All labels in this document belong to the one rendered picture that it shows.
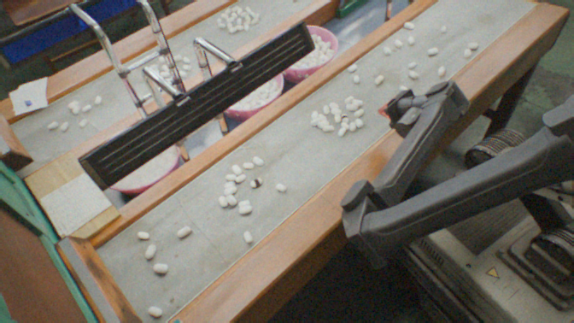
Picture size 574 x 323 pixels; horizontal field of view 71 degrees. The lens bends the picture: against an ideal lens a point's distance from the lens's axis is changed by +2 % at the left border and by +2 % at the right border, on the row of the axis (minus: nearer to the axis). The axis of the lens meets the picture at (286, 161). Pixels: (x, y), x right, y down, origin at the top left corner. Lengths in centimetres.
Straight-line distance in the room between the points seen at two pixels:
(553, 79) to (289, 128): 190
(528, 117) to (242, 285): 196
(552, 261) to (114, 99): 149
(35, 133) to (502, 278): 158
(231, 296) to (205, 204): 29
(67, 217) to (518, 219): 137
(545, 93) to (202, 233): 216
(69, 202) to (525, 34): 160
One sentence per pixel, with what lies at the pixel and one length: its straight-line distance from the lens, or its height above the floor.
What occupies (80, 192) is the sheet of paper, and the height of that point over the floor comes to 78.
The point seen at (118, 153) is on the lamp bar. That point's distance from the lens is 88.
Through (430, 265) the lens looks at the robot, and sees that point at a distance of 148.
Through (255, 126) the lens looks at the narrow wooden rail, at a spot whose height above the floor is 76.
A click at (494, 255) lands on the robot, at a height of 48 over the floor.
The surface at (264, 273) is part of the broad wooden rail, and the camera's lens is 101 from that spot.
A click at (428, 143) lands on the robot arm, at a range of 86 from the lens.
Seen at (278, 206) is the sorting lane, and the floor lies 74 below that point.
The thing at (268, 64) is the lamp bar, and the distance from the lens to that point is 100.
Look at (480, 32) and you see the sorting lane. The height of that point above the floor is 74.
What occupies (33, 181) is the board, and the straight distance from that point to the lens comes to 142.
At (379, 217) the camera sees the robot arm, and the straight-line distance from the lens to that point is 66.
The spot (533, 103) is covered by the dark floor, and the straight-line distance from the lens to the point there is 265.
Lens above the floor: 169
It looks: 52 degrees down
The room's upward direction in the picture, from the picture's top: 8 degrees counter-clockwise
